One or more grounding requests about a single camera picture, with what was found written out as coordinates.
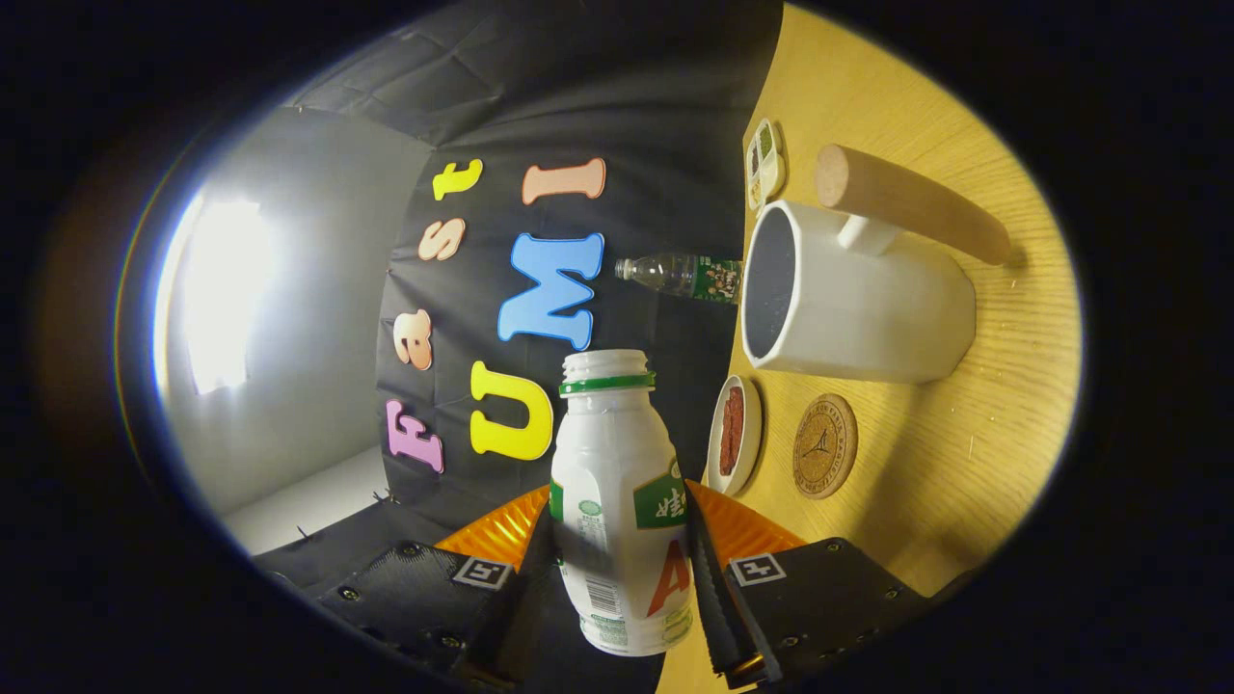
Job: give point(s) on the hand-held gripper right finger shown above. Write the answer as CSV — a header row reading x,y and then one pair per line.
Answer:
x,y
718,617

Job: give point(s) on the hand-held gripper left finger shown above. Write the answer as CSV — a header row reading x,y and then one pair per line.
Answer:
x,y
516,617

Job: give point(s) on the white juice bottle green label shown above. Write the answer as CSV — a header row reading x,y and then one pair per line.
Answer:
x,y
617,540

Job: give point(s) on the round cork coaster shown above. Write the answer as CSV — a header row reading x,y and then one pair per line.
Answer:
x,y
824,448

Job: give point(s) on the clear plastic water bottle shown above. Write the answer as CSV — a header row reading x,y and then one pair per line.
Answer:
x,y
689,277

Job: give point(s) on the red sliced meat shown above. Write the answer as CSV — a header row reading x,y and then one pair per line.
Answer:
x,y
732,432

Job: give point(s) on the round beige plate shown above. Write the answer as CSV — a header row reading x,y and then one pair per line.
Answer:
x,y
750,434

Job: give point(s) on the wooden table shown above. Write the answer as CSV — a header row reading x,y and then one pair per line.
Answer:
x,y
964,463

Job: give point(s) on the ceiling light panel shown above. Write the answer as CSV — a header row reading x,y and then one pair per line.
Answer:
x,y
222,289

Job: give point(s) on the white divided dish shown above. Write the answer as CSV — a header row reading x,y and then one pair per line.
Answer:
x,y
774,173

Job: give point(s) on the pile of green beans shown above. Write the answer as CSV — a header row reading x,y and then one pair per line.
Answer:
x,y
764,143

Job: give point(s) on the black backdrop cloth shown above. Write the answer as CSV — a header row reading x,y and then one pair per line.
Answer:
x,y
482,87

